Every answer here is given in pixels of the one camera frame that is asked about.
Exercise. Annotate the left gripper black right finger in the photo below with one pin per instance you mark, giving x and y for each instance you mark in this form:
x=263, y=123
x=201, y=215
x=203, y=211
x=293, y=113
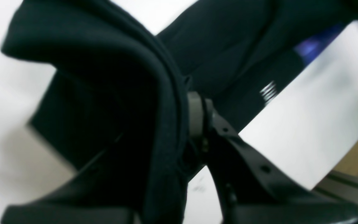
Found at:
x=251, y=190

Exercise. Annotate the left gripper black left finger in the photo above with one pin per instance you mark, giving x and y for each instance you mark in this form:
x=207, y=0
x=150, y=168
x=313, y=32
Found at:
x=93, y=196

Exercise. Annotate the black T-shirt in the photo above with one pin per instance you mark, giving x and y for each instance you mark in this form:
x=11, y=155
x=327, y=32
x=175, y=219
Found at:
x=118, y=87

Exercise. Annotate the black metal frame on floor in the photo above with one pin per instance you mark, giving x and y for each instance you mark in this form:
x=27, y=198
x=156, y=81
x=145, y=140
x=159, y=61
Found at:
x=339, y=186

